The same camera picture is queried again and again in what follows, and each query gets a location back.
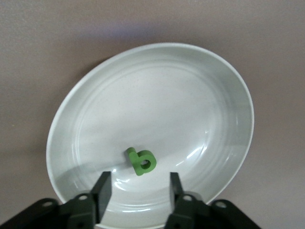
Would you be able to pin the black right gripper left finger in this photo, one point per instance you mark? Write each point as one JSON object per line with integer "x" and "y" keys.
{"x": 102, "y": 195}

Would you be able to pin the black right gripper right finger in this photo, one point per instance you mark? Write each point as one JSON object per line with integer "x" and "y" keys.
{"x": 177, "y": 198}

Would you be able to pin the green letter b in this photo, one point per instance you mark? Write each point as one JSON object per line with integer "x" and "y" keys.
{"x": 137, "y": 162}

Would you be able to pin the beige round plate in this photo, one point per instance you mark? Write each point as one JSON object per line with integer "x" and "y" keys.
{"x": 155, "y": 107}

